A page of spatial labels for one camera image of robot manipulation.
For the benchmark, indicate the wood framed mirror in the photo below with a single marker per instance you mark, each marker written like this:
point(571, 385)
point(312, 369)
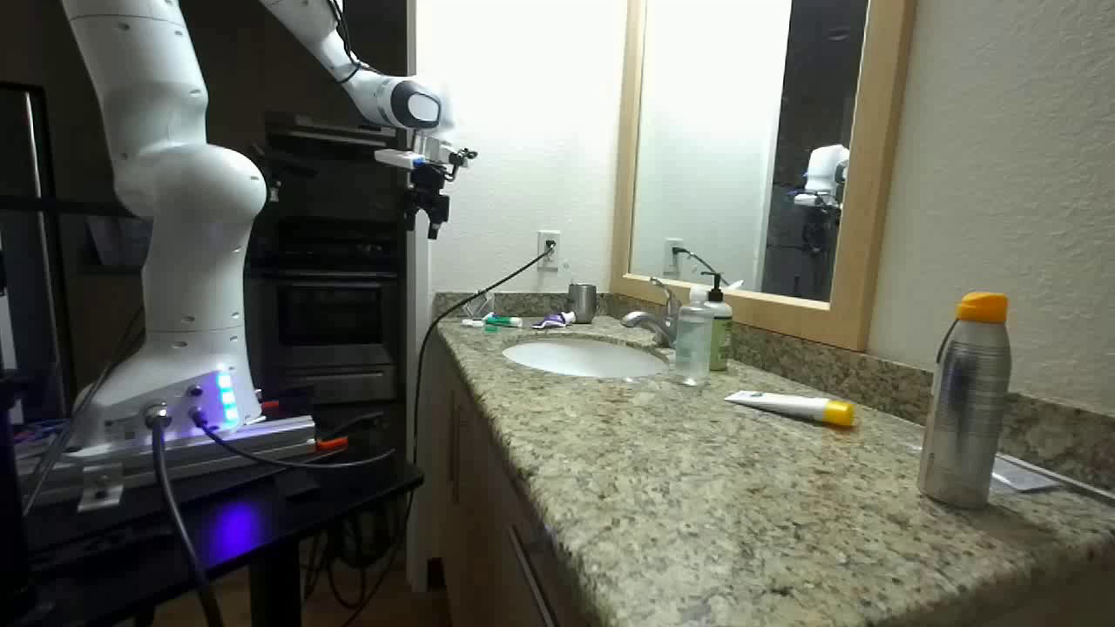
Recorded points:
point(857, 174)

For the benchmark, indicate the black robot table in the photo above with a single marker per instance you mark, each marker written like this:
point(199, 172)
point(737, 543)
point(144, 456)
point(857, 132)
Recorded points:
point(230, 528)

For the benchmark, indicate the light wood vanity cabinet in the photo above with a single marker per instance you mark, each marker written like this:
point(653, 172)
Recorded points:
point(475, 499)

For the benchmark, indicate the purple toothpaste tube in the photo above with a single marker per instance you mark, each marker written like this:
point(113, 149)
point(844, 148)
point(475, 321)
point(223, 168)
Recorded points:
point(554, 317)

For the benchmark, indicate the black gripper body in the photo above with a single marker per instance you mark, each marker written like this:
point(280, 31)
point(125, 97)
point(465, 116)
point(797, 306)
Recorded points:
point(431, 174)

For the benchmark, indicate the green white toothpaste tube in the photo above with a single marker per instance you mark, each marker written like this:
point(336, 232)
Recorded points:
point(500, 321)

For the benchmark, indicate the steel toothbrush cup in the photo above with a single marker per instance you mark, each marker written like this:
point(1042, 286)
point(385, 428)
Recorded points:
point(583, 303)

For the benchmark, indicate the silver spray bottle orange cap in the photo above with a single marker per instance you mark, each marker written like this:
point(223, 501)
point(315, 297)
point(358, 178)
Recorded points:
point(967, 405)

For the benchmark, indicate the clear plastic bottle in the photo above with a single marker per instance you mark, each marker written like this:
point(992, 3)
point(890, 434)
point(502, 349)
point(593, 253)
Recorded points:
point(694, 346)

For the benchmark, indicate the white wall outlet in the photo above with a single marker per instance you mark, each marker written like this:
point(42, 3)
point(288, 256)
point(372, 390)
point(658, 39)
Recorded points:
point(547, 249)

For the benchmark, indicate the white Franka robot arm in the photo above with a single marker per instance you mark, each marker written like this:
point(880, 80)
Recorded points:
point(187, 197)

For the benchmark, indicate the white oval sink basin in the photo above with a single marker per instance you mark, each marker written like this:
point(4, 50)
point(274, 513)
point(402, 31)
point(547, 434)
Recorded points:
point(583, 356)

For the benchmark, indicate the green soap pump bottle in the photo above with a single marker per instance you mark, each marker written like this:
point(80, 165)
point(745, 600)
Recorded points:
point(723, 333)

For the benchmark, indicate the dark appliance rack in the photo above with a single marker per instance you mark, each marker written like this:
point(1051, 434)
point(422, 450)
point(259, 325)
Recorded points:
point(334, 267)

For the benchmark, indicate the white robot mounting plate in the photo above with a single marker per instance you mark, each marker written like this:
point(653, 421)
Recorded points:
point(177, 447)

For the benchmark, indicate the white door frame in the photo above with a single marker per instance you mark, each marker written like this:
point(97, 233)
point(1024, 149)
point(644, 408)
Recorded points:
point(415, 349)

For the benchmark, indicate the chrome sink faucet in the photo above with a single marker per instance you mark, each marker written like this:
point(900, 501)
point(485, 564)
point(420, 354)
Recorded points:
point(653, 325)

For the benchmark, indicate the white tube yellow cap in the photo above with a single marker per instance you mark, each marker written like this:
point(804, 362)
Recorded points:
point(790, 405)

